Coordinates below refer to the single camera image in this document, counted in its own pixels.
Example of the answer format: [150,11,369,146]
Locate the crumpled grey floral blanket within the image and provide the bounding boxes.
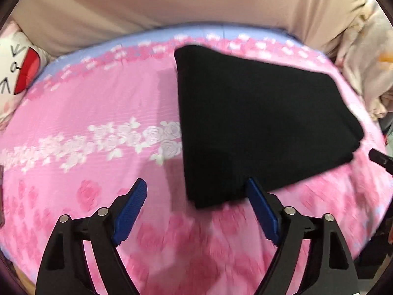
[335,0,392,120]

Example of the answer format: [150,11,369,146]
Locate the black pants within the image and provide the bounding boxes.
[175,45,364,209]

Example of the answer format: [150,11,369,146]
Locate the dark smartphone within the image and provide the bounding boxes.
[0,165,5,228]

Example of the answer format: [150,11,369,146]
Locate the beige fabric headboard cover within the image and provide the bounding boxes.
[11,0,366,56]

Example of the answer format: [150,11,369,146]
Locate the pink floral bed sheet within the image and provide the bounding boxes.
[1,25,392,294]

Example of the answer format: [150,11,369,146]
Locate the white cat face pillow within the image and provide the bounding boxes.
[0,19,53,130]

